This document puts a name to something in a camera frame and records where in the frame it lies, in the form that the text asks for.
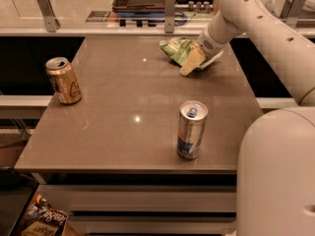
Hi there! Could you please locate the green jalapeno chip bag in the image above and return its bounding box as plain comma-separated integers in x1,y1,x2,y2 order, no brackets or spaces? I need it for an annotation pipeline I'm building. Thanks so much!
159,37,223,70

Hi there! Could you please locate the orange soda can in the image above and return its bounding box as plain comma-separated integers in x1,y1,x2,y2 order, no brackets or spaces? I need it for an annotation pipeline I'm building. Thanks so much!
45,57,82,104

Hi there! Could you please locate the metal bracket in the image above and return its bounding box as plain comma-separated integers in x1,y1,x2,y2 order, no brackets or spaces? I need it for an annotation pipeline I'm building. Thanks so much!
164,0,175,33
36,0,60,32
280,0,315,29

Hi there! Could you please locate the middle metal bracket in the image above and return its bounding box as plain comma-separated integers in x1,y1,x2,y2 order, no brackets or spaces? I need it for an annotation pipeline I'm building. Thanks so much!
164,0,175,33

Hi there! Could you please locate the right metal bracket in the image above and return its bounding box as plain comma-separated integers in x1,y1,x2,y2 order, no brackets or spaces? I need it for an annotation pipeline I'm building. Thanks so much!
280,0,315,29

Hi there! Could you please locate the left metal bracket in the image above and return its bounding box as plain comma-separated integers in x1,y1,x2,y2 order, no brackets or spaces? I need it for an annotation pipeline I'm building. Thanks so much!
36,0,60,32

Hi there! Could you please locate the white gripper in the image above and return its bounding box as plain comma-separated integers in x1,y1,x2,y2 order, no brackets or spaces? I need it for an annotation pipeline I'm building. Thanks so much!
180,27,227,76

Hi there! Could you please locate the silver blue energy drink can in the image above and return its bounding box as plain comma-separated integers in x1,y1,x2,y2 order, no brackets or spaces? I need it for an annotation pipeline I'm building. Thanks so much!
177,100,208,160

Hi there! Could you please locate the lower white drawer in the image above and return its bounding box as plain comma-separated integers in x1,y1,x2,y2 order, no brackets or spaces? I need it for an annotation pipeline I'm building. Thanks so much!
70,216,236,235

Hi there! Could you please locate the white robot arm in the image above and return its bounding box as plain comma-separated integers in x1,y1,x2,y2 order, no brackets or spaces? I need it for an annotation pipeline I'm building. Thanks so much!
199,0,315,236

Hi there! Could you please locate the upper white drawer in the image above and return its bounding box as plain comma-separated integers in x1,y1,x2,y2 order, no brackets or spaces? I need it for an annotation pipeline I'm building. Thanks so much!
38,185,236,212

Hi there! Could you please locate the white drawer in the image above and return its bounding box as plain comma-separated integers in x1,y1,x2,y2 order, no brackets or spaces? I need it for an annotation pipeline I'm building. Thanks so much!
38,185,236,212
70,216,236,235

